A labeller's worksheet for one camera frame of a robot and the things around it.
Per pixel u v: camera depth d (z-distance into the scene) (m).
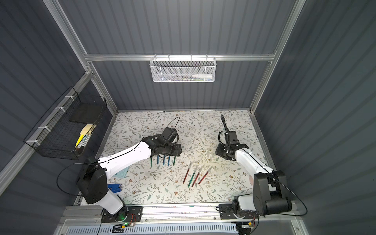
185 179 0.85
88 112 0.81
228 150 0.65
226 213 0.74
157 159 0.93
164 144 0.65
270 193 0.42
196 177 0.85
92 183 0.44
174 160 0.93
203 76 0.87
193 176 0.86
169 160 0.93
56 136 0.69
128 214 0.72
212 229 0.77
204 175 0.87
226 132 0.71
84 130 0.75
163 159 0.93
